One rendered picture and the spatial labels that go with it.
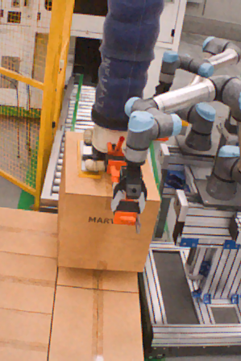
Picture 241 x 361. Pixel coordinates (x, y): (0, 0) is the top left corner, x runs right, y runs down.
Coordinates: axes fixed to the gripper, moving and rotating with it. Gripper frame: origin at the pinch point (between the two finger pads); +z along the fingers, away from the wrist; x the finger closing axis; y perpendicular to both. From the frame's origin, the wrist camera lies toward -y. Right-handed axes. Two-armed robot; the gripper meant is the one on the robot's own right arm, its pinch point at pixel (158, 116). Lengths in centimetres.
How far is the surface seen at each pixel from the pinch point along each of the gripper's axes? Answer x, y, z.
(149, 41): -19, 39, -46
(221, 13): 323, -885, 34
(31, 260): -59, 39, 68
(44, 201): -54, -9, 62
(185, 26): 239, -872, 82
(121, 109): -26, 41, -16
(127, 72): -26, 41, -33
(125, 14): -31, 42, -57
